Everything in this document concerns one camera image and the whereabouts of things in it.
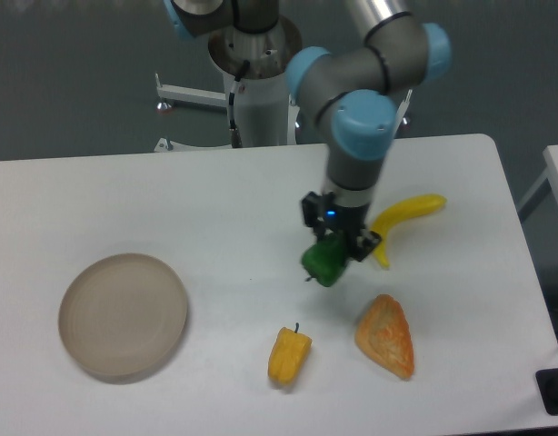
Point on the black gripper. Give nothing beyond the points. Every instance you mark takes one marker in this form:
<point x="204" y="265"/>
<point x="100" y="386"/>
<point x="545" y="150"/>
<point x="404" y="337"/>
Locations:
<point x="341" y="211"/>

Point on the green bell pepper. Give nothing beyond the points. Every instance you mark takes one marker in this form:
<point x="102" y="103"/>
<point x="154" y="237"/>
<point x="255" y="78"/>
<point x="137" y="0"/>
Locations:
<point x="326" y="260"/>

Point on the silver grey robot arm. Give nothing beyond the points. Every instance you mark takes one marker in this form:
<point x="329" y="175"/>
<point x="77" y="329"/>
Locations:
<point x="362" y="127"/>

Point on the yellow bell pepper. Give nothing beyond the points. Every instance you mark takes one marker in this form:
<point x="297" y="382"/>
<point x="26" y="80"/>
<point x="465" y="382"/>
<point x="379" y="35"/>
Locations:
<point x="288" y="355"/>

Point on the yellow banana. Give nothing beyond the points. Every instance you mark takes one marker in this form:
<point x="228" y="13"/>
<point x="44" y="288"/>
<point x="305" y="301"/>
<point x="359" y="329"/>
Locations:
<point x="407" y="209"/>

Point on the orange bread slice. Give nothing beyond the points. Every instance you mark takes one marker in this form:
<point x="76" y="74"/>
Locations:
<point x="383" y="335"/>

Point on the beige round plate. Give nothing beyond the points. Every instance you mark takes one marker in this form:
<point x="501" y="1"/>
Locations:
<point x="123" y="317"/>

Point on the black device at edge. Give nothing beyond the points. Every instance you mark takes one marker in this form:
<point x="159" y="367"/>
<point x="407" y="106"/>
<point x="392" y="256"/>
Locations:
<point x="547" y="381"/>

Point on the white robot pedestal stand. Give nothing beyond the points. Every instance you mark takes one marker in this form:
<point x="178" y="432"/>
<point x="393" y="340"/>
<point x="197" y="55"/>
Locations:
<point x="260" y="54"/>

